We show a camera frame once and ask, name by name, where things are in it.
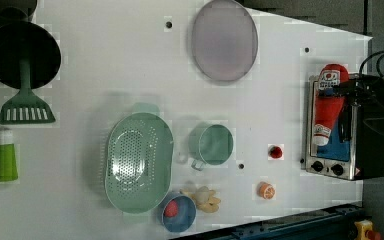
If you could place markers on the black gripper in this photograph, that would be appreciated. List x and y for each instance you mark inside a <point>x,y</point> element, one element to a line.
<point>369,89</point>

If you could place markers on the red ketchup bottle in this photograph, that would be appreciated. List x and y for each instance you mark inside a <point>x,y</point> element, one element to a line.
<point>327,109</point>

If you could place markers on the silver toaster oven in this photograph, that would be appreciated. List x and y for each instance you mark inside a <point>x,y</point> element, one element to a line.
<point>355,150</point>

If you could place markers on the small red toy fruit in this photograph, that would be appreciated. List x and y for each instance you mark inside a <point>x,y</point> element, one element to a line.
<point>276,152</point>

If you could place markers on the orange half toy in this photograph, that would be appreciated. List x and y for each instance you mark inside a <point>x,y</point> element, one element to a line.
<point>266,191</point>

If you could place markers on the grey round plate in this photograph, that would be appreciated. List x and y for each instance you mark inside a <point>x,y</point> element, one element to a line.
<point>224,40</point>

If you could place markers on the yellow red clamp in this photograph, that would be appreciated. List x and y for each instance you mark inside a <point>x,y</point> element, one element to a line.
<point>365,231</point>

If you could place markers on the peeled toy banana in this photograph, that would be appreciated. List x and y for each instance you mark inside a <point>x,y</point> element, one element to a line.
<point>204,199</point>

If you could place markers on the blue bowl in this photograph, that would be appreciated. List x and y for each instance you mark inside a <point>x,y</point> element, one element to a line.
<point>186,213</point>

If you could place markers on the red ball in bowl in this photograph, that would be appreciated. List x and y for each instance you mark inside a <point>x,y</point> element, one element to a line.
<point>171,210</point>

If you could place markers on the green slotted spatula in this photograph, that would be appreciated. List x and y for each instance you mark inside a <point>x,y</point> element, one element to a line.
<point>25,107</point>

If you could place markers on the black frying pan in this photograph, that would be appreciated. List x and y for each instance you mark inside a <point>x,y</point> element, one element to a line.
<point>25,38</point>

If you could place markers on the green white bottle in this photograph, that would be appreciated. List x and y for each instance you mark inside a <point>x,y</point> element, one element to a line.
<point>8,164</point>

